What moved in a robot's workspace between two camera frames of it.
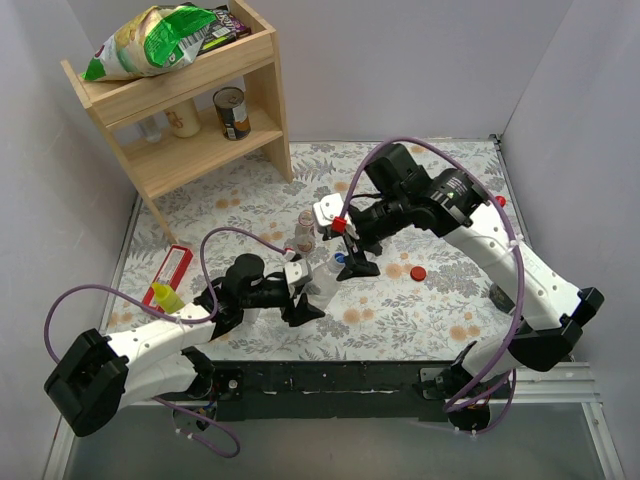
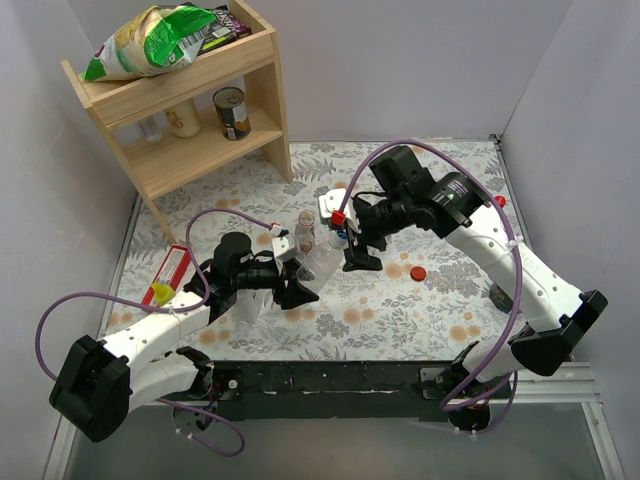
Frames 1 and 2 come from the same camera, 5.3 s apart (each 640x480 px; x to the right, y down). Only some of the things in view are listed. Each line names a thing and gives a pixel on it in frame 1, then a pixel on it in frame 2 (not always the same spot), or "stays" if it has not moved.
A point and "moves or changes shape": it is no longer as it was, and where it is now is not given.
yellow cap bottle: [167, 298] stays
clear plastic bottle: [323, 283] moves or changes shape
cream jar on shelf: [184, 118] stays
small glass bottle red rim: [305, 231] stays
